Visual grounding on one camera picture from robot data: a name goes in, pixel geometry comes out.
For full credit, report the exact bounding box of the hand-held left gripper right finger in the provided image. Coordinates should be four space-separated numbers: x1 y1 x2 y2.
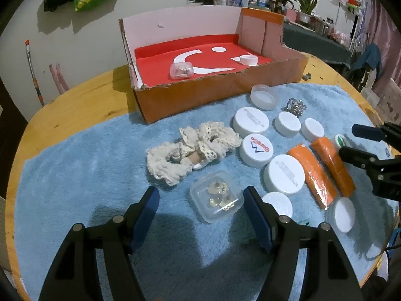
243 186 365 301

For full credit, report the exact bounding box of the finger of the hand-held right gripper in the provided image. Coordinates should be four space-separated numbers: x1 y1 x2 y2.
351 122 401 143
338 146 381 176

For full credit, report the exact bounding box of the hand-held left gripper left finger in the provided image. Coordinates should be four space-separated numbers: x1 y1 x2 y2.
38 186 161 301

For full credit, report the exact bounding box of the plain orange packet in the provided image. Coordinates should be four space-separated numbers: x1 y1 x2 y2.
311 137 357 198

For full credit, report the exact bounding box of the clear square box with earrings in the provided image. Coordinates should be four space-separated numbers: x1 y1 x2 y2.
189 170 245 224

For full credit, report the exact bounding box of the cream lace scrunchie bundle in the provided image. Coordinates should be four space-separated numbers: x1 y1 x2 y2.
147 122 243 189

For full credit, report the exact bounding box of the white cap with red logo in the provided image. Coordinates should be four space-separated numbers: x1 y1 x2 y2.
240 134 274 167

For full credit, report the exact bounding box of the orange cardboard box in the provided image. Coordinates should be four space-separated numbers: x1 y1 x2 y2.
118 6 309 124

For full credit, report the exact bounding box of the clear round plastic container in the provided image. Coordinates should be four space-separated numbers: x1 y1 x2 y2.
250 84 280 111

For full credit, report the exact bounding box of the orange packet with white label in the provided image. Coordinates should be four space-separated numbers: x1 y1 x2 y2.
286 143 339 210

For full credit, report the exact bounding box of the large white embossed cap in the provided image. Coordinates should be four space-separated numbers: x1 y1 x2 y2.
264 154 306 194

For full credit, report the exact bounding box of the small plain white cap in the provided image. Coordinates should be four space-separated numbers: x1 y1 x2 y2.
301 118 325 142

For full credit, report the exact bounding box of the light blue fluffy towel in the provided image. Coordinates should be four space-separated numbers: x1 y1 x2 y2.
13 82 390 297

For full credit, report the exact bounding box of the blue cloth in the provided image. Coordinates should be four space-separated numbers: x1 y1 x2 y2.
352 43 383 82

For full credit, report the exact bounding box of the medium plain white cap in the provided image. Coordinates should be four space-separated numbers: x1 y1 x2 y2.
275 112 302 137

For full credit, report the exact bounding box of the wide white embossed cap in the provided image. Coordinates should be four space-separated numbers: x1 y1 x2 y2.
232 107 270 134

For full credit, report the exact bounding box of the dark green side table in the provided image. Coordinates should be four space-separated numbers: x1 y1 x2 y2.
282 22 353 69

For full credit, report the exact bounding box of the pink curtain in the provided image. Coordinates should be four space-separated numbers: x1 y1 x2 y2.
360 0 401 101

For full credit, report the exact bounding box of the small clear plastic case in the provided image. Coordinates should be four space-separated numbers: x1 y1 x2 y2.
169 62 193 80

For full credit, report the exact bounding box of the potted green plant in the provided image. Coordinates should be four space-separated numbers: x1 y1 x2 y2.
296 0 320 22

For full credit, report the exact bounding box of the orange-handled paintbrush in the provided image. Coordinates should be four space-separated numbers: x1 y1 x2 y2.
24 39 45 107

